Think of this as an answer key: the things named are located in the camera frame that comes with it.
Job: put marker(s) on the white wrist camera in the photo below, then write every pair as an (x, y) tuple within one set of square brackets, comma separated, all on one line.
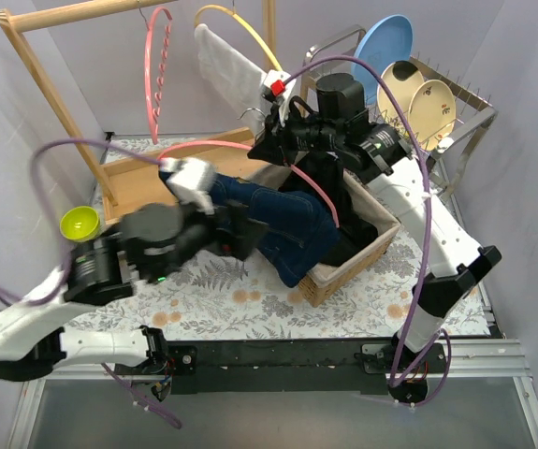
[(190, 181), (277, 89)]

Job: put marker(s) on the white skirt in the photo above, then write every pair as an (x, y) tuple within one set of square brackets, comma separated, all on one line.
[(237, 79)]

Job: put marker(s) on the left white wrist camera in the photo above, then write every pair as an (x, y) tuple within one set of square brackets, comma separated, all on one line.
[(190, 181)]

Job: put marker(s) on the cream plate black spot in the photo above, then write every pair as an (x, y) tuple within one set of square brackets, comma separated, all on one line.
[(403, 79)]

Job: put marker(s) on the wicker laundry basket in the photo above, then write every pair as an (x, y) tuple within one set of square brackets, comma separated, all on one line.
[(322, 281)]

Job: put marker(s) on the metal dish rack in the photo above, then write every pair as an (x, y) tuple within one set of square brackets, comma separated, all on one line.
[(474, 114)]

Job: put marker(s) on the wooden clothes rack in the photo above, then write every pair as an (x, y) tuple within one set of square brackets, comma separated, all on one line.
[(114, 177)]

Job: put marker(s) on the floral tablecloth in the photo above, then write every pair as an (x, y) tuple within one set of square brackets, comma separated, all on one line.
[(216, 298)]

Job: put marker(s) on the pink hanger rear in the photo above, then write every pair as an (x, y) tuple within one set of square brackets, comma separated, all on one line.
[(155, 65)]

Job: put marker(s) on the blue denim skirt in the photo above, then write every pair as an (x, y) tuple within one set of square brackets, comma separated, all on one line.
[(300, 232)]

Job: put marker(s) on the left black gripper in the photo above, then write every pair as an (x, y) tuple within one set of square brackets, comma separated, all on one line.
[(230, 229)]

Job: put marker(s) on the green bowl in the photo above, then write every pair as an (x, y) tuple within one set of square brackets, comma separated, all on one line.
[(80, 224)]

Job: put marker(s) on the yellow hanger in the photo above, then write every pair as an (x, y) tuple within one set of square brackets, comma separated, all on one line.
[(273, 62)]

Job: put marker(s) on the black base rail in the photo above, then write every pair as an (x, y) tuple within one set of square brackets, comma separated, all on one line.
[(237, 366)]

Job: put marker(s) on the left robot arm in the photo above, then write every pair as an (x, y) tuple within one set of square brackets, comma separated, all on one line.
[(152, 242)]

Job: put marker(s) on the blue plate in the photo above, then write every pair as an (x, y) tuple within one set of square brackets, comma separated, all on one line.
[(388, 41)]

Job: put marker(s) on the cream plate flower print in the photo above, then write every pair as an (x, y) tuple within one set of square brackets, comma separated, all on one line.
[(432, 113)]

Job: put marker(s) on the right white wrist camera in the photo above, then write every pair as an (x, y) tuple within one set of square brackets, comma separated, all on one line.
[(277, 89)]

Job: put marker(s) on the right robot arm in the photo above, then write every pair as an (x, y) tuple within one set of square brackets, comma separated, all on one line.
[(393, 170)]

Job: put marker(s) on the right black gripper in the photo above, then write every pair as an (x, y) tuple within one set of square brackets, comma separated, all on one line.
[(277, 138)]

